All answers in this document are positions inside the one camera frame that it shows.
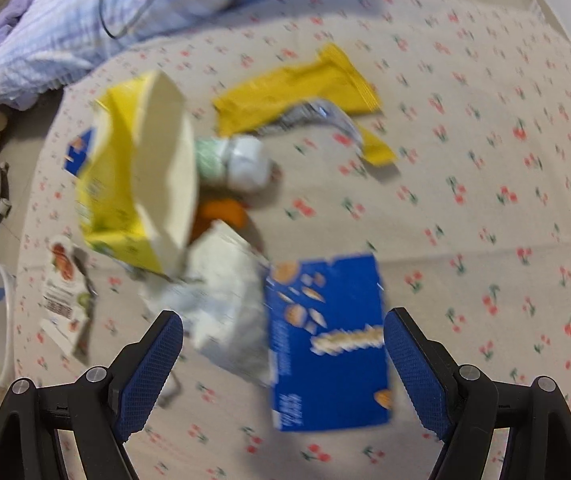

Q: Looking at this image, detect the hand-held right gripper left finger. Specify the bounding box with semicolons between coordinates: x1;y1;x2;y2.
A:
0;310;184;480

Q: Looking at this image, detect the floral bed sheet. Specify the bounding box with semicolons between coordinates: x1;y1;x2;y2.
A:
12;0;571;480

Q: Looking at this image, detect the yellow snack wrapper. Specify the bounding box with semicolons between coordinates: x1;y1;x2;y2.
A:
214;44;399;167

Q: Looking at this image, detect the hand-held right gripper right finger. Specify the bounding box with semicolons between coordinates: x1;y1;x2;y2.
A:
383;307;571;480

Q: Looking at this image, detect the white printed food packet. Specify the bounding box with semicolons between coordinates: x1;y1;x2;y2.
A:
40;237;98;361

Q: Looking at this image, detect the yellow carton box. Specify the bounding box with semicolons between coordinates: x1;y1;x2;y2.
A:
64;71;198;281

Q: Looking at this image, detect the blue cracker box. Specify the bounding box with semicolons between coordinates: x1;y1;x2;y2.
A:
264;254;395;432

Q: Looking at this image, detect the silver foil wrapper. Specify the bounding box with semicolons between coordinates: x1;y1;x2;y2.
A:
258;100;366;148

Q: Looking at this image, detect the orange peel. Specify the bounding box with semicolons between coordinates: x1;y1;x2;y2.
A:
190;199;247;241

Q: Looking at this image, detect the blue checked duvet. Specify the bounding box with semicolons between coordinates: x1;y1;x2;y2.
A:
0;0;401;108

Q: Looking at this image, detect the white yogurt bottle green label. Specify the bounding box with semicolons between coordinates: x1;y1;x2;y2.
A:
194;135;273;193

